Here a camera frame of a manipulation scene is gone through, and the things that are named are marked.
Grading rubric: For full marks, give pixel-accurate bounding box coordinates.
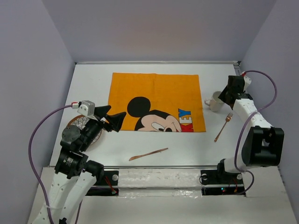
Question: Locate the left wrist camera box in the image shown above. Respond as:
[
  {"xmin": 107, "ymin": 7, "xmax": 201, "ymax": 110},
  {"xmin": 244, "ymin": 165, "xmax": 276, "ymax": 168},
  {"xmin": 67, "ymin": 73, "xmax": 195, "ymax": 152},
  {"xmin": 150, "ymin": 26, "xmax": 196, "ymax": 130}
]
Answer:
[{"xmin": 77, "ymin": 100, "xmax": 95, "ymax": 117}]

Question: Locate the floral patterned ceramic plate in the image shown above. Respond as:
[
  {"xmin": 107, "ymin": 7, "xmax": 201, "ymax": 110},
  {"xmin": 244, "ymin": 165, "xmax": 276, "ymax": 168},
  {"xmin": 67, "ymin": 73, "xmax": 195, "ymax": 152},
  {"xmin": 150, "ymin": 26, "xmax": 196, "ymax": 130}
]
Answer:
[{"xmin": 67, "ymin": 115, "xmax": 102, "ymax": 145}]

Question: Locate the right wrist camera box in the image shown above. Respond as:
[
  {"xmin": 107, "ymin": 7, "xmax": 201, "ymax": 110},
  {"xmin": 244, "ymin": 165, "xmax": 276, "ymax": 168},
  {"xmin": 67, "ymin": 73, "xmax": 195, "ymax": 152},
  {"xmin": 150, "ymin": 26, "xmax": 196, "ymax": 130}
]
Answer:
[{"xmin": 242, "ymin": 73, "xmax": 252, "ymax": 91}]

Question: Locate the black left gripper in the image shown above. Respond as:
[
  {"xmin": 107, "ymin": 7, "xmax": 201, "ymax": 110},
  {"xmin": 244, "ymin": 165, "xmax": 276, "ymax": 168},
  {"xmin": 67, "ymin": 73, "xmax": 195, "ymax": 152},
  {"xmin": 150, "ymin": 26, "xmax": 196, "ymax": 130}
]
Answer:
[{"xmin": 80, "ymin": 105, "xmax": 127, "ymax": 150}]

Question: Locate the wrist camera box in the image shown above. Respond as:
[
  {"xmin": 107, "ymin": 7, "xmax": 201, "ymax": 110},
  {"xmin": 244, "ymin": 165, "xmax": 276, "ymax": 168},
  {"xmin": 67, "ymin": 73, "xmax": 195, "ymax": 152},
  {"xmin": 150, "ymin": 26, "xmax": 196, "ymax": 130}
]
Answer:
[
  {"xmin": 242, "ymin": 73, "xmax": 252, "ymax": 91},
  {"xmin": 77, "ymin": 100, "xmax": 95, "ymax": 117}
]

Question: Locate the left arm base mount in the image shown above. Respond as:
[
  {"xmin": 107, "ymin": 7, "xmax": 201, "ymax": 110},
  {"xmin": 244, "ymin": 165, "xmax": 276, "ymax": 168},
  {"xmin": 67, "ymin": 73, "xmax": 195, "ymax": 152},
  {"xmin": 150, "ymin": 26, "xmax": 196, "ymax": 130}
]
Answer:
[{"xmin": 86, "ymin": 170, "xmax": 119, "ymax": 196}]

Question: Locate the copper fork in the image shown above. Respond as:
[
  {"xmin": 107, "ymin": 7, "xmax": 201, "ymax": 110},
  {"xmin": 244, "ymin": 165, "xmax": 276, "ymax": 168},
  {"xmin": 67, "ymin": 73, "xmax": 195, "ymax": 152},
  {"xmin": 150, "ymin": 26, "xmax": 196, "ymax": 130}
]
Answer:
[{"xmin": 214, "ymin": 112, "xmax": 233, "ymax": 142}]

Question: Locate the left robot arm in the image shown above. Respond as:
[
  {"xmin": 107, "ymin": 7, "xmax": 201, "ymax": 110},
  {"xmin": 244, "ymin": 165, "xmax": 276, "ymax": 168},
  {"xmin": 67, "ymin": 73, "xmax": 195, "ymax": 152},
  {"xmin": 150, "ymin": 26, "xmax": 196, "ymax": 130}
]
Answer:
[{"xmin": 28, "ymin": 100, "xmax": 126, "ymax": 224}]

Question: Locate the yellow Mickey Mouse placemat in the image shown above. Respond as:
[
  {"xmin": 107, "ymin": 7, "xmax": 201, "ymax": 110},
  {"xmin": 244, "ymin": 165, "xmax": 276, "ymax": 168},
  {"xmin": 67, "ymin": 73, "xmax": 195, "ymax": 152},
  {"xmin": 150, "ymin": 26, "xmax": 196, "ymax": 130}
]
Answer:
[{"xmin": 108, "ymin": 73, "xmax": 206, "ymax": 133}]

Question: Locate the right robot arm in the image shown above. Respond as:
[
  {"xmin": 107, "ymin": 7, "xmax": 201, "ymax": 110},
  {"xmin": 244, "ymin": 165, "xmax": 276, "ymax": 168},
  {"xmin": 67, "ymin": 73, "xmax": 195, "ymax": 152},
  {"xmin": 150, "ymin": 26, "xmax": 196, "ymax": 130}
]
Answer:
[{"xmin": 215, "ymin": 74, "xmax": 285, "ymax": 183}]

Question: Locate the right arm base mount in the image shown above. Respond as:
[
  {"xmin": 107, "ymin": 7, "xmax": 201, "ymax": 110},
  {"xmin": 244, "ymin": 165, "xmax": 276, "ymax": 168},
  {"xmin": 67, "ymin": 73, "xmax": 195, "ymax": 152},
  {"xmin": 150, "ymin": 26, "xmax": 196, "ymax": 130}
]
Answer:
[{"xmin": 199, "ymin": 169, "xmax": 245, "ymax": 196}]

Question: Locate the white ceramic mug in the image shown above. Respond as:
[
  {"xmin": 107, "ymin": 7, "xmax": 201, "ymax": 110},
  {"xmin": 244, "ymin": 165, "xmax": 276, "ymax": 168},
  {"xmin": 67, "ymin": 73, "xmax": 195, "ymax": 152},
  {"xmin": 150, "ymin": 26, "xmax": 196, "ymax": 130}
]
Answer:
[{"xmin": 204, "ymin": 91, "xmax": 224, "ymax": 112}]

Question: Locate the copper butter knife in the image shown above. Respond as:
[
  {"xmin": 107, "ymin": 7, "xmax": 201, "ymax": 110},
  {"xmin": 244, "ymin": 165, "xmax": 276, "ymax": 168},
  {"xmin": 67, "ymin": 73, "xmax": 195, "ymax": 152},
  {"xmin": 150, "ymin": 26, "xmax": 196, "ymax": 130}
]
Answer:
[{"xmin": 129, "ymin": 148, "xmax": 168, "ymax": 161}]

